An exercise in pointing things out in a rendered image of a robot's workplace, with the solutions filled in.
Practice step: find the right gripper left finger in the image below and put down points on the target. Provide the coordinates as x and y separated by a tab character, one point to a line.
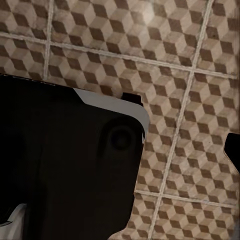
12	149

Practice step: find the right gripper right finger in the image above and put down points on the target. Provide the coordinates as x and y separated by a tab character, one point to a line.
232	149

